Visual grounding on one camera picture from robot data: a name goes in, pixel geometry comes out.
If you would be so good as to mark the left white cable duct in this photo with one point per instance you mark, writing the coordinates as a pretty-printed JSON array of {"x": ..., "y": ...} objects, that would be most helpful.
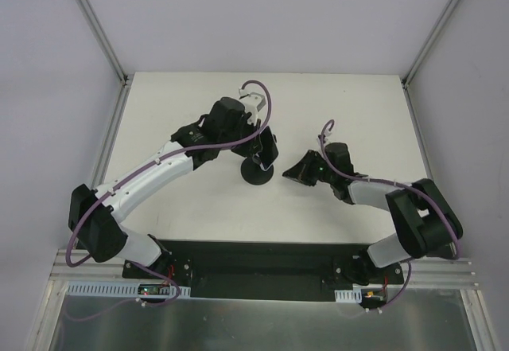
[{"x": 126, "y": 290}]

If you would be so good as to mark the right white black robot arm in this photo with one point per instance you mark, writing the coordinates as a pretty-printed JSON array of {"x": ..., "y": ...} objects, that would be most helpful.
[{"x": 424, "y": 223}]

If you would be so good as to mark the white cable duct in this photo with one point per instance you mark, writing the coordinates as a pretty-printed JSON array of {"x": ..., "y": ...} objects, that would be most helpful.
[
  {"x": 126, "y": 290},
  {"x": 348, "y": 296}
]

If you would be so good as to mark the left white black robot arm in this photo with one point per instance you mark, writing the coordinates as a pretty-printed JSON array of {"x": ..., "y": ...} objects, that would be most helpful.
[{"x": 96, "y": 215}]

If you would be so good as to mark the purple smartphone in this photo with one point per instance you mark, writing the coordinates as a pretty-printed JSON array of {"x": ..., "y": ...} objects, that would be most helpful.
[{"x": 269, "y": 152}]

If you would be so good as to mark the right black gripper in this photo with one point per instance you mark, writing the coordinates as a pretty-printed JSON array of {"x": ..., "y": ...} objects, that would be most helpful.
[{"x": 312, "y": 166}]

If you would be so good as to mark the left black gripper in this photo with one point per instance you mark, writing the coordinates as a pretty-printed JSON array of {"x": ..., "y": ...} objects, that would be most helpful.
[{"x": 259, "y": 144}]

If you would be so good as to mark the left aluminium frame post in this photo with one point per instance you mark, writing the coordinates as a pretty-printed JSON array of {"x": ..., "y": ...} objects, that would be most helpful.
[{"x": 100, "y": 35}]

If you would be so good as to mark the right white cable duct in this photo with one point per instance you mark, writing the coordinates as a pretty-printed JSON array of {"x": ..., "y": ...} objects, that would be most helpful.
[{"x": 348, "y": 296}]

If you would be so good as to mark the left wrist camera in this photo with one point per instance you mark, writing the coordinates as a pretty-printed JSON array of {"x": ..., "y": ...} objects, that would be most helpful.
[{"x": 253, "y": 103}]

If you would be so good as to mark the aluminium frame post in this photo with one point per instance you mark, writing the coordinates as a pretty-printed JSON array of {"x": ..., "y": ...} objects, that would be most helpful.
[
  {"x": 100, "y": 35},
  {"x": 431, "y": 39}
]

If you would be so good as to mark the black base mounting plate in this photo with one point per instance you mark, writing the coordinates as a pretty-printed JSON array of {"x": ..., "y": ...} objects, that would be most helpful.
[{"x": 261, "y": 271}]

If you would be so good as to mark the right aluminium frame post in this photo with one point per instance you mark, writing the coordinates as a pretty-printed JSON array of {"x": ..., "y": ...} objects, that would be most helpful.
[{"x": 431, "y": 39}]

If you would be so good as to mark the black phone stand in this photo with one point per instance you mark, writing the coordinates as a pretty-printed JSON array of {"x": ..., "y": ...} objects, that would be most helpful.
[{"x": 256, "y": 172}]

